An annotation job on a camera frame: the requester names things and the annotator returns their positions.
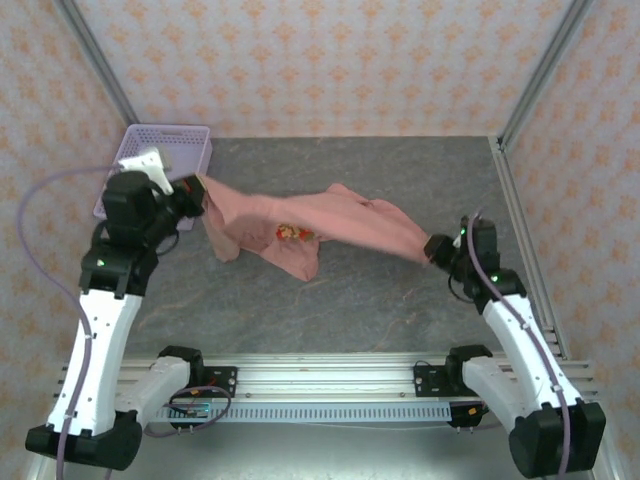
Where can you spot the small circuit board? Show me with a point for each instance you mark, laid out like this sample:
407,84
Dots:
472,411
192,411

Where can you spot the grey metal sheet panel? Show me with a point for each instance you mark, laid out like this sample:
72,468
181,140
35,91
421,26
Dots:
325,455

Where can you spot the aluminium frame post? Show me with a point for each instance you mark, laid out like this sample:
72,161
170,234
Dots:
97,60
550,60

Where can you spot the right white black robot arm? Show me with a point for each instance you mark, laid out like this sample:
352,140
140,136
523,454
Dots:
525,350

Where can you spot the lavender plastic basket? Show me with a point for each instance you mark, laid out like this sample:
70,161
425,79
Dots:
190,145

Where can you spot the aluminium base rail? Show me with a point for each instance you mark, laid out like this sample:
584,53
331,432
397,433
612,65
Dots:
325,375

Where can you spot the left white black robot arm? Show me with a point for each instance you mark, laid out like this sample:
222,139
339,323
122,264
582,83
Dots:
100,350

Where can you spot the pink t-shirt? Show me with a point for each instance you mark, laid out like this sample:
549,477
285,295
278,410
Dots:
350,220

